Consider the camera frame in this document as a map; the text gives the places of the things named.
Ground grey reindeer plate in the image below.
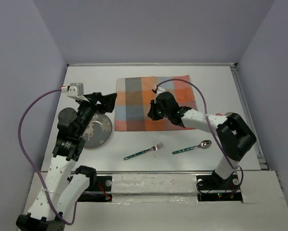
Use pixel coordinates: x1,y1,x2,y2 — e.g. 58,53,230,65
83,114,113,149

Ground checkered orange blue cloth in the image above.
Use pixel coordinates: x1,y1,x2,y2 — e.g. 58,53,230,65
115,75,197,131

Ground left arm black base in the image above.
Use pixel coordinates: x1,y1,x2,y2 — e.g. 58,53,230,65
78,175,113,203

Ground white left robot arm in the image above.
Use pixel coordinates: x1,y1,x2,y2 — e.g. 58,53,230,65
16,92,117,231

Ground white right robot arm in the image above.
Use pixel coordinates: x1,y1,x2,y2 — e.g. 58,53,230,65
148,91,257,185

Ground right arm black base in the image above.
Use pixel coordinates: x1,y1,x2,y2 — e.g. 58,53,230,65
196,174,243,202

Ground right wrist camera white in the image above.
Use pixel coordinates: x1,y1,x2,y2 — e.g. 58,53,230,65
152,85,166,94

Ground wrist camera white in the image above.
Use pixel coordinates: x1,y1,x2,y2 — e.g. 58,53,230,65
152,85,166,94
61,83,88,102

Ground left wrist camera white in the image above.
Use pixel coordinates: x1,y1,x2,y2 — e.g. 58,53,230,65
61,83,88,102

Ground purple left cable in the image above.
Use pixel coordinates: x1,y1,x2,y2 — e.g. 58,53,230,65
18,89,106,226

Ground fork with green handle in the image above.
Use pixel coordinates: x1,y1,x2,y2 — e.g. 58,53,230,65
124,142,164,160

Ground spoon with green handle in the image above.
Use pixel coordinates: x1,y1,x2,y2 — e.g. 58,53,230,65
172,140,212,154

